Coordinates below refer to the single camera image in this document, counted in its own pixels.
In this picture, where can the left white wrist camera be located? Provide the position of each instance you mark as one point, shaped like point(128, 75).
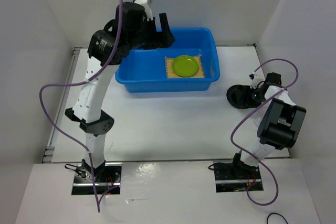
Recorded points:
point(147, 6)

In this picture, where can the green plastic plate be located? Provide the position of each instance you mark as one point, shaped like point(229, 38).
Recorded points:
point(185, 66)

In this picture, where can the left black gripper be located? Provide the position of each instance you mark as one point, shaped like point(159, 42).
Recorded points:
point(166, 38)

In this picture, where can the black plastic plate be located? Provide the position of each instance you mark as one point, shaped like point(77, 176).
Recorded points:
point(240, 97)

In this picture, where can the metal base plate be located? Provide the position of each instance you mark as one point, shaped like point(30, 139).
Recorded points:
point(229, 179)
point(109, 179)

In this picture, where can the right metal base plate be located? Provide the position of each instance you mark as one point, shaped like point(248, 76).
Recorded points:
point(229, 179)

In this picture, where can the woven bamboo mat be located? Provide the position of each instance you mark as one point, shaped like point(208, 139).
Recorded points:
point(171, 75)

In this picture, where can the blue plastic bin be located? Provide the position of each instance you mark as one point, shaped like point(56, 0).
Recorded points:
point(145, 70)

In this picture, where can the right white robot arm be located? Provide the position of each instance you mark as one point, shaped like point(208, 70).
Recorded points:
point(279, 127)

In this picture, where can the aluminium frame rail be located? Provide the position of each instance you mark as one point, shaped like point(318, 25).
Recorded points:
point(50, 147)

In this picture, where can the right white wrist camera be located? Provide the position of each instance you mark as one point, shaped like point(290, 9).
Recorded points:
point(256, 79)

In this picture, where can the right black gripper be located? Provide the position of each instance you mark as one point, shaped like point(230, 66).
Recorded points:
point(252, 104)

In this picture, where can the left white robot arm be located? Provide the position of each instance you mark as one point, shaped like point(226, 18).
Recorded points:
point(103, 54)

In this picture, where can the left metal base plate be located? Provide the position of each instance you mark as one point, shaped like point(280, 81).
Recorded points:
point(109, 179)

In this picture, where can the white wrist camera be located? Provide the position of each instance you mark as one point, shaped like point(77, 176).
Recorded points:
point(147, 6)
point(256, 79)

